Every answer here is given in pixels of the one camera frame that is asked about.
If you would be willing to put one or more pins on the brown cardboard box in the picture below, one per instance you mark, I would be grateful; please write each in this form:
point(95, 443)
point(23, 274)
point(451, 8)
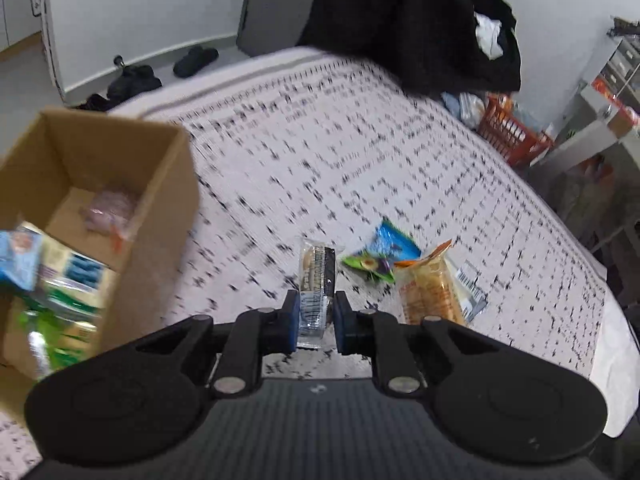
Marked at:
point(165, 195)

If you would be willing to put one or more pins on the silver green snack packet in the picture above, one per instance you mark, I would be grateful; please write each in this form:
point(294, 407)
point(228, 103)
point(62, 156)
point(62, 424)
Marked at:
point(36, 342)

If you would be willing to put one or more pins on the red box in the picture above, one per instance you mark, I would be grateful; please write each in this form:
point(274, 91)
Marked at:
point(612, 102)

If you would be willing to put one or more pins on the black shoe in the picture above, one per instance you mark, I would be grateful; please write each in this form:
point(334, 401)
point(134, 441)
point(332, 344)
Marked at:
point(196, 60)
point(134, 81)

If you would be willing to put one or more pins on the white crumpled cloth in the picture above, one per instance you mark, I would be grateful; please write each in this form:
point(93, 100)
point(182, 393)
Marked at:
point(489, 35)

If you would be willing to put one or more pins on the light blue snack packet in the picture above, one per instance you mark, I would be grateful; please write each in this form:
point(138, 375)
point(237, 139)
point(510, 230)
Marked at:
point(17, 255)

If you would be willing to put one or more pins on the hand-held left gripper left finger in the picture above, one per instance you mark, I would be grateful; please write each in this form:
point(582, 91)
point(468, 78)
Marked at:
point(292, 325)

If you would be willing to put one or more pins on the yellow cake packet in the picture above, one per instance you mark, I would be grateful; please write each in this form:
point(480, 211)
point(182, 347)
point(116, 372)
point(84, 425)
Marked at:
point(75, 270)

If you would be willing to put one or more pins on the orange plastic basket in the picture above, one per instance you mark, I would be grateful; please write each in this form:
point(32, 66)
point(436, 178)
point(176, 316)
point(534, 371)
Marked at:
point(512, 132)

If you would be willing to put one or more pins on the clear snack bar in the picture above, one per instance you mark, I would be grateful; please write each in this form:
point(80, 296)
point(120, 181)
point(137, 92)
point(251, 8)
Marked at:
point(315, 290)

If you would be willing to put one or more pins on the white desk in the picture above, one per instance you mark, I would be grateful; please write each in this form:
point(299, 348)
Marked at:
point(585, 140)

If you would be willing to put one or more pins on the pink translucent snack packet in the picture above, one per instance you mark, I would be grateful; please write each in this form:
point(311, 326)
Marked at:
point(107, 210)

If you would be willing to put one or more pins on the blue green snack packet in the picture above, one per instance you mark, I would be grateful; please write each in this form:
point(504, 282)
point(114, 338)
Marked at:
point(382, 255)

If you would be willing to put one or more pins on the grey drawer unit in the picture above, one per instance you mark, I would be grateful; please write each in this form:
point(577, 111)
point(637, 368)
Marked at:
point(625, 62)

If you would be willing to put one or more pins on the orange bread packet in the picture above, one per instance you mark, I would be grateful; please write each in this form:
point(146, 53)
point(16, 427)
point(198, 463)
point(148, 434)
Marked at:
point(429, 290)

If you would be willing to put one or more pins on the grey panel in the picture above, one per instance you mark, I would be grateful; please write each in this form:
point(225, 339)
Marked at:
point(272, 5)

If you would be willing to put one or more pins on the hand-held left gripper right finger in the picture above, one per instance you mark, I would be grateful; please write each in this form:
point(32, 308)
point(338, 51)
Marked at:
point(343, 325)

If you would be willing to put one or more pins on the black hanging coat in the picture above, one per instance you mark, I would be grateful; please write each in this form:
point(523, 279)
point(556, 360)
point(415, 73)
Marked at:
point(410, 20)

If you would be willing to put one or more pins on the light blue cloth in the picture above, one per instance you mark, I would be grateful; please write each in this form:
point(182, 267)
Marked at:
point(462, 105)

